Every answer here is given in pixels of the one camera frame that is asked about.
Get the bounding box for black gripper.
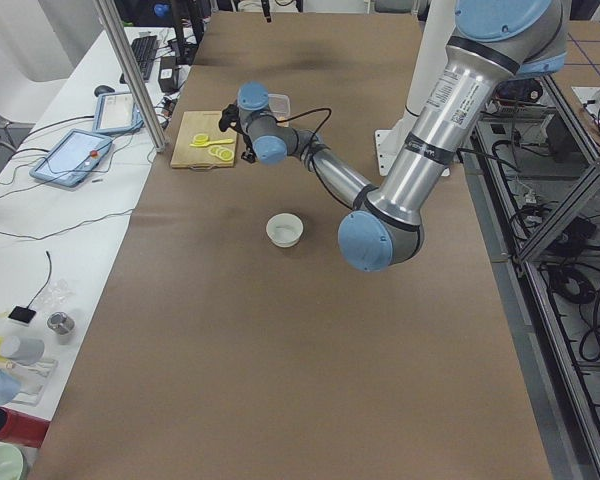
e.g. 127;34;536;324
218;103;241;133

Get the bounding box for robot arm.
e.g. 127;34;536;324
219;1;571;272

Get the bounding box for clear plastic egg box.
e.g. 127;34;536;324
269;93;291;126

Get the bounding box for bamboo cutting board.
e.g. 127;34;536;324
170;110;238;170

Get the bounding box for yellow plastic knife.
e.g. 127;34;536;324
189;139;234;148

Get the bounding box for black keyboard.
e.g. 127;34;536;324
131;35;158;81

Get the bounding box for blue teach pendant far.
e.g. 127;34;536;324
92;92;143;135

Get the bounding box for blue teach pendant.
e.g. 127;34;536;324
29;129;113;188
92;92;143;135

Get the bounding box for white ceramic bowl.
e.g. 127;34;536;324
265;213;304;248

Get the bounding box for blue teach pendant near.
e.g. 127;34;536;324
29;129;113;188

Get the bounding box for small metal cup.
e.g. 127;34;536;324
47;312;75;345

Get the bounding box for black square pad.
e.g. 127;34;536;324
8;306;37;325

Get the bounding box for grey cup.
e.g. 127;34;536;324
0;336;45;365

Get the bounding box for red bottle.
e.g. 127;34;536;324
0;407;50;448

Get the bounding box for green bowl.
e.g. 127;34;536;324
0;445;28;480

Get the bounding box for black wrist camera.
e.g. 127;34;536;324
241;149;257;164

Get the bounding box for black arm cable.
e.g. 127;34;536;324
274;107;332;151

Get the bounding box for aluminium frame post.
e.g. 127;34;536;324
93;0;167;153

